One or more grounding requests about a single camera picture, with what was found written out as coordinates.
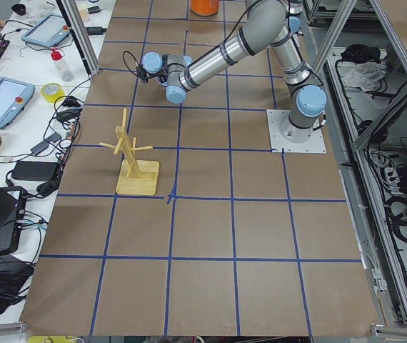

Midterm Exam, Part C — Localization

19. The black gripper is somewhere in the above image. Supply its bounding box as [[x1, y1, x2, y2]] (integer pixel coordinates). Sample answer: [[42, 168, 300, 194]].
[[157, 69, 168, 81]]

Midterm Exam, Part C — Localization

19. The light blue plastic cup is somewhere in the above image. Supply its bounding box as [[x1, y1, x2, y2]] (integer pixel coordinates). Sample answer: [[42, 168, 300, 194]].
[[157, 75, 167, 86]]

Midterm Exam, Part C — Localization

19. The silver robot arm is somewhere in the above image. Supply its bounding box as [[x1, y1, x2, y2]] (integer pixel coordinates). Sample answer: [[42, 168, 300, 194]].
[[136, 0, 327, 144]]

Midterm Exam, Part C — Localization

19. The wooden cup rack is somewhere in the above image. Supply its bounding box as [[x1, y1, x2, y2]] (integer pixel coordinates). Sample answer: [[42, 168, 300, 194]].
[[99, 109, 160, 196]]

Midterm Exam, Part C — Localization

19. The white paper cup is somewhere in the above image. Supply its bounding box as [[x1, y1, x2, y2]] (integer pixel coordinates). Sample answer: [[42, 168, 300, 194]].
[[76, 2, 90, 22]]

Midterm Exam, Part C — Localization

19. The orange cylindrical bin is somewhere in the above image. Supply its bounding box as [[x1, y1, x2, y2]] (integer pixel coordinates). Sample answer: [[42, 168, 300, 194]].
[[190, 0, 219, 16]]

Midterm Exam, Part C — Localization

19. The black power adapter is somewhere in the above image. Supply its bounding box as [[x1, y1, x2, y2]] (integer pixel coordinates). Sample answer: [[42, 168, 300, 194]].
[[86, 26, 107, 36]]

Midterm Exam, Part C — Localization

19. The red cap squeeze bottle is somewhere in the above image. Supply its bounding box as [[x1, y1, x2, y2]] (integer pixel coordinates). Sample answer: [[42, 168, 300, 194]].
[[51, 48, 74, 82]]

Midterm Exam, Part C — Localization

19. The yellow tape roll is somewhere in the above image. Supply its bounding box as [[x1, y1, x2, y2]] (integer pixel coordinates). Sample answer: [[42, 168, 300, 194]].
[[41, 82, 66, 104]]

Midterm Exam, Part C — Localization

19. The far teach pendant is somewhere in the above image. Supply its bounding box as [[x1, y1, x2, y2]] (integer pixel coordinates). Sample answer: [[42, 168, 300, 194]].
[[21, 14, 70, 48]]

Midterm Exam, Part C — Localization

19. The teach pendant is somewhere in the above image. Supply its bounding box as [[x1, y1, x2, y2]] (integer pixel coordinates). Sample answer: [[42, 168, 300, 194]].
[[0, 77, 35, 129], [21, 14, 70, 48]]

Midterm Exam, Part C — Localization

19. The large black power brick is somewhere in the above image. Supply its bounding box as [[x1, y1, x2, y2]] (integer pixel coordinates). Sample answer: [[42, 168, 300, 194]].
[[11, 161, 58, 182]]

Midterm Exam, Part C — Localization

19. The near teach pendant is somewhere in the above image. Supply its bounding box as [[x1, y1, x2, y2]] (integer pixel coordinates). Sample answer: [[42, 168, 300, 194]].
[[0, 77, 35, 129]]

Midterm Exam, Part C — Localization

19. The white crumpled cloth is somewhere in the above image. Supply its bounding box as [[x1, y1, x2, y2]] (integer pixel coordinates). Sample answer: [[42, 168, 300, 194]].
[[342, 61, 388, 92]]

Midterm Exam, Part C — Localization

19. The aluminium frame post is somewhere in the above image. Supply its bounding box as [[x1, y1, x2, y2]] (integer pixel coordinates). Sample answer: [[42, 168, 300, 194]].
[[56, 0, 100, 77]]

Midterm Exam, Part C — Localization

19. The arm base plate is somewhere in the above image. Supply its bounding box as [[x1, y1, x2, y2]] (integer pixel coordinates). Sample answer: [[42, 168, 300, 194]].
[[266, 109, 326, 154]]

